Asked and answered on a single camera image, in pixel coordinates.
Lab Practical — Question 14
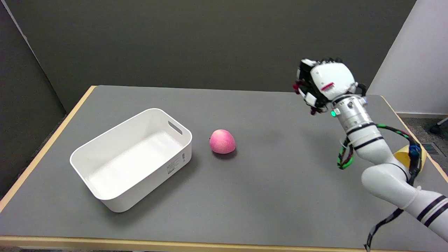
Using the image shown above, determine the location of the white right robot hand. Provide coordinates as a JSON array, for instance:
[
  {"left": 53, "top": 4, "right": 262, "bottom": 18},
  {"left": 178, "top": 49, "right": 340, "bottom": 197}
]
[{"left": 293, "top": 58, "right": 367, "bottom": 116}]

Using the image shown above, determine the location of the white plastic container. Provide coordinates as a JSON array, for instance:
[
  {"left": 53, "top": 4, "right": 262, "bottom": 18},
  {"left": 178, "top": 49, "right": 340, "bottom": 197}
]
[{"left": 70, "top": 108, "right": 193, "bottom": 213}]

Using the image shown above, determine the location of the yellow fruit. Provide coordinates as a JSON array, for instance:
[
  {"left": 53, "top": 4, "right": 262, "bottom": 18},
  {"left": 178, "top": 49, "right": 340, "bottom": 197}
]
[{"left": 393, "top": 145, "right": 427, "bottom": 173}]

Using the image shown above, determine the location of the black chair caster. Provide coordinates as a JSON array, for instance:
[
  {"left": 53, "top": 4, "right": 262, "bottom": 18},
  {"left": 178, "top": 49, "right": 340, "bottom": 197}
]
[{"left": 429, "top": 118, "right": 448, "bottom": 135}]

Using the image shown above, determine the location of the pink apple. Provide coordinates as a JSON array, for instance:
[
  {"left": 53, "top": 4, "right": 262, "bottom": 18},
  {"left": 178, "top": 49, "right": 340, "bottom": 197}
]
[{"left": 209, "top": 129, "right": 236, "bottom": 154}]

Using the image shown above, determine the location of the black green robot cable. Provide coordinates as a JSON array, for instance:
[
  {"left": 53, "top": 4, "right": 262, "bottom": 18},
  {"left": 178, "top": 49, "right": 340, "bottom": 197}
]
[{"left": 337, "top": 124, "right": 423, "bottom": 187}]

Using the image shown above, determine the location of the black flat ribbon cable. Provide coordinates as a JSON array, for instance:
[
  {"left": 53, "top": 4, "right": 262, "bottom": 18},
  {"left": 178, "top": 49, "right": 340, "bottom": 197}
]
[{"left": 364, "top": 208, "right": 404, "bottom": 252}]

